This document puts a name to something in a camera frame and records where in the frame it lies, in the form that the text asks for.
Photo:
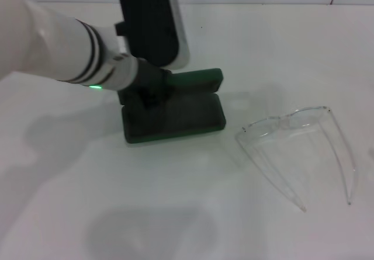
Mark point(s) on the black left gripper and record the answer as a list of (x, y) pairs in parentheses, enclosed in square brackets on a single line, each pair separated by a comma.
[(152, 81)]

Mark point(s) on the green glasses case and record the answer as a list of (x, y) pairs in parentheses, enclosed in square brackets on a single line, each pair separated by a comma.
[(181, 117)]

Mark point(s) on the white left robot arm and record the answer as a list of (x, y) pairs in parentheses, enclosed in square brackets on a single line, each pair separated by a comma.
[(58, 43)]

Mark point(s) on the clear white glasses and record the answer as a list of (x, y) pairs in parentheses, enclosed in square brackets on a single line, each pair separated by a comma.
[(306, 109)]

